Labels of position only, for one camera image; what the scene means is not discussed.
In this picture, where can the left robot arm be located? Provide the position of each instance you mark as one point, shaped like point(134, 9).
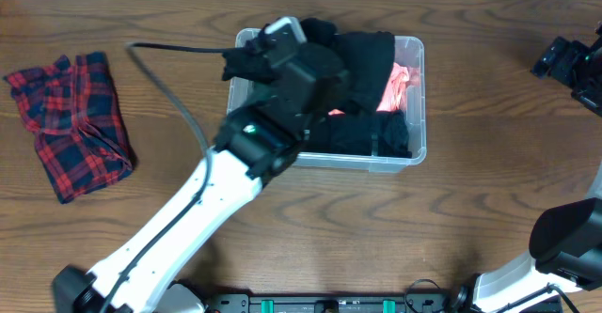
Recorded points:
point(255, 143)

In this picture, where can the large black garment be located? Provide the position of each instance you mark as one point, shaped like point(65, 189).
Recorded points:
point(310, 67)

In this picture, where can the clear plastic storage bin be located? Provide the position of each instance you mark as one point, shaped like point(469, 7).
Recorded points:
point(409, 52)

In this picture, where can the pink garment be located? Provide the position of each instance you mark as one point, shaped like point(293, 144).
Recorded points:
point(397, 89)

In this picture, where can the red navy plaid garment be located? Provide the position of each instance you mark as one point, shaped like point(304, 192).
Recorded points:
point(72, 109)

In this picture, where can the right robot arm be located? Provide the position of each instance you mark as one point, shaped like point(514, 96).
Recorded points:
point(564, 253)

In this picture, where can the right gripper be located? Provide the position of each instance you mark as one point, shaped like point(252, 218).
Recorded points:
point(577, 54)

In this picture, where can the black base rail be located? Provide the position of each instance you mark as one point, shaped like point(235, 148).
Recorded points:
point(429, 302)

